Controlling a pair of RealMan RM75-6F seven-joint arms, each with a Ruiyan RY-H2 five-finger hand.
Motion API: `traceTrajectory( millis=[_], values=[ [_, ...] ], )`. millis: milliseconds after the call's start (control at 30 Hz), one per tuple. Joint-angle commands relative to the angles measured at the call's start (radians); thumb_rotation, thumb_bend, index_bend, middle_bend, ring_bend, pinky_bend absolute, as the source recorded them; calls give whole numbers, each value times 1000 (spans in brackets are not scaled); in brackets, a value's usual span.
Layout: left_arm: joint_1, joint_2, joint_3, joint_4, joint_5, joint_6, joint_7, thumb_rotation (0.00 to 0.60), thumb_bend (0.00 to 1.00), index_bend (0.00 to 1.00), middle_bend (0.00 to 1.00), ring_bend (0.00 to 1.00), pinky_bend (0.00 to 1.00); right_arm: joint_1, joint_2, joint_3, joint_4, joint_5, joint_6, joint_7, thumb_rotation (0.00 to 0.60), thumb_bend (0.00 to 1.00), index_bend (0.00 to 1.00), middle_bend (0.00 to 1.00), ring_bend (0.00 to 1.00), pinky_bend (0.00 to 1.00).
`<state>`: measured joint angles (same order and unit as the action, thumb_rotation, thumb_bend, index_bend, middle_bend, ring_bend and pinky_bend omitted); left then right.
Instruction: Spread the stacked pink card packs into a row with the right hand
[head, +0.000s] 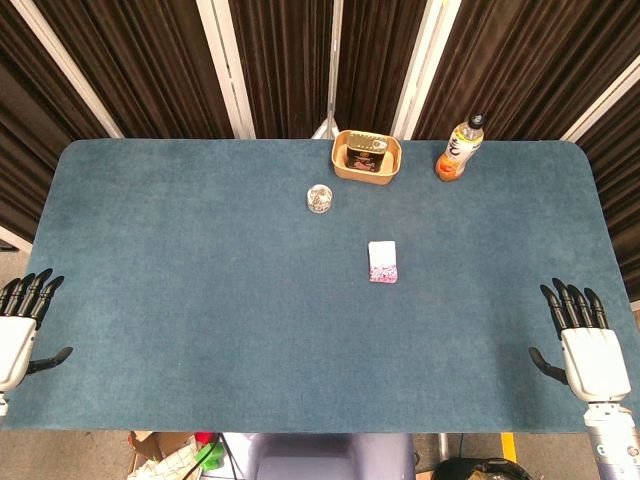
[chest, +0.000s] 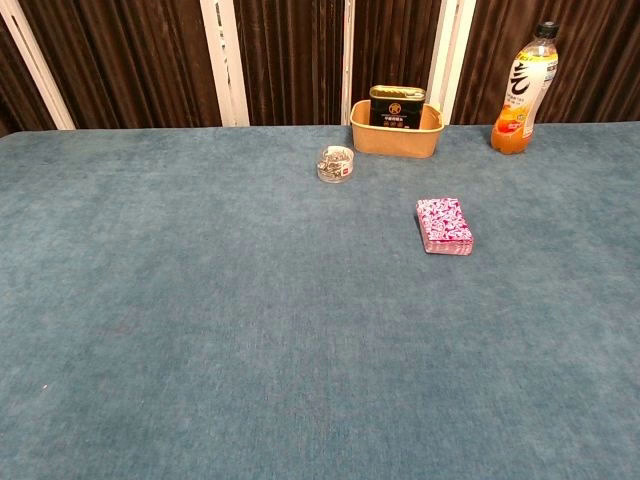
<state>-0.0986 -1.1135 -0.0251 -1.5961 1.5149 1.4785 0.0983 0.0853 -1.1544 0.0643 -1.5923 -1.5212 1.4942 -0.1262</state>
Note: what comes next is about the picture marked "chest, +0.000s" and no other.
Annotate thin white frame post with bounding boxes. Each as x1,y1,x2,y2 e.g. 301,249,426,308
340,0,355,127

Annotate orange juice plastic bottle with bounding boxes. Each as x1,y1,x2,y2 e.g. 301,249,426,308
490,20,560,156

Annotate black and gold tin can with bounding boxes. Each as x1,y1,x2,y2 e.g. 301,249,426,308
368,84,427,130

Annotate blue velvet tablecloth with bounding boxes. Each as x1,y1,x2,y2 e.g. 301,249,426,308
0,121,640,480

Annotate brown paper tub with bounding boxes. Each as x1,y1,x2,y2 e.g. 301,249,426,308
349,99,446,160

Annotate clear jar of metal clips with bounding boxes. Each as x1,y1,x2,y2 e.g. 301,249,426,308
316,145,357,185

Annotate dark brown curtain panel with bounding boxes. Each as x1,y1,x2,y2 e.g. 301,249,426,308
17,0,224,131
233,0,444,127
0,19,57,137
451,0,640,126

